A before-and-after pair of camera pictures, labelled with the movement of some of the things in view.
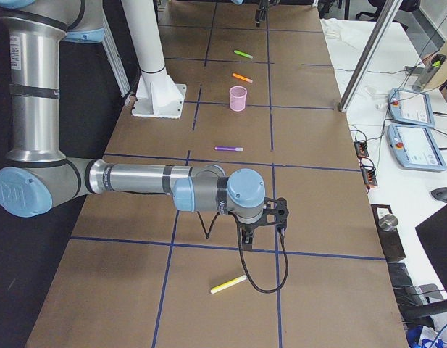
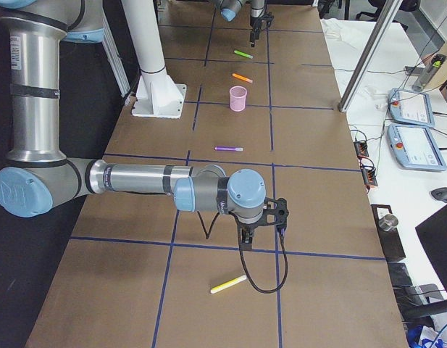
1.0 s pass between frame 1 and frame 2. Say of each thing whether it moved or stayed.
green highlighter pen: stayed
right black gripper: stayed
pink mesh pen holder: stayed
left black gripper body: moved
